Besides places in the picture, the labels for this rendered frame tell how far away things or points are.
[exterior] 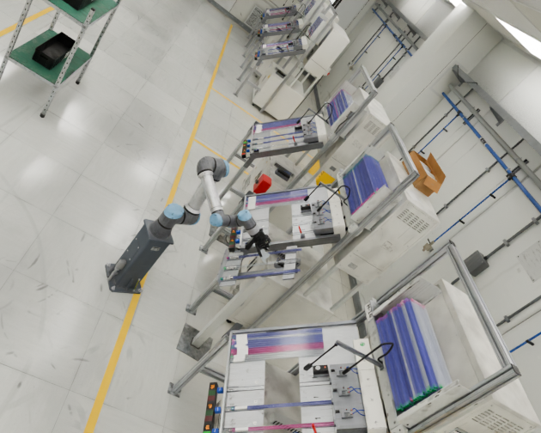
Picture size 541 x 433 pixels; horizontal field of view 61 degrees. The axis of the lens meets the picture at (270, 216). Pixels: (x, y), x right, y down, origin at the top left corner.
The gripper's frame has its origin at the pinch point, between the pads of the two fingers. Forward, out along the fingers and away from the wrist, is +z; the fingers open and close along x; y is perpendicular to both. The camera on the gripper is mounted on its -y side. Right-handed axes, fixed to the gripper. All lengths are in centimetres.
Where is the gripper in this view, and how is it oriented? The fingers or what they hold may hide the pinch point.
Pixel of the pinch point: (266, 257)
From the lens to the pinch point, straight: 291.4
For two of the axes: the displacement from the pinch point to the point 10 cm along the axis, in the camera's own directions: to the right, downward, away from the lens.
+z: 4.6, 7.8, 4.2
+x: 1.0, -5.1, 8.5
